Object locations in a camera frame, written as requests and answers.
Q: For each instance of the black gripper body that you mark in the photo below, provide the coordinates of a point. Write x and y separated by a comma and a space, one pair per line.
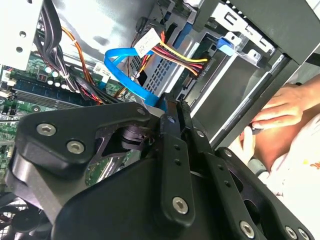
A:
120, 205

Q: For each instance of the hard disk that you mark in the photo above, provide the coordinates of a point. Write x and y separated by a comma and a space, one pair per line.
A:
225, 87

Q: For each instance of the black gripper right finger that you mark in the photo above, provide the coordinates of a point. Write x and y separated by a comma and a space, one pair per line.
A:
220, 175

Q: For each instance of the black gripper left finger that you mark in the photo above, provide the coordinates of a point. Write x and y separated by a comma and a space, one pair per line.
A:
75, 125

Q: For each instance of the person's right hand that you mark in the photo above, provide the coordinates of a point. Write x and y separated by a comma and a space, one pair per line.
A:
285, 107

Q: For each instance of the person's left hand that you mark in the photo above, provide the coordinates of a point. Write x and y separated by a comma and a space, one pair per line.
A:
246, 147

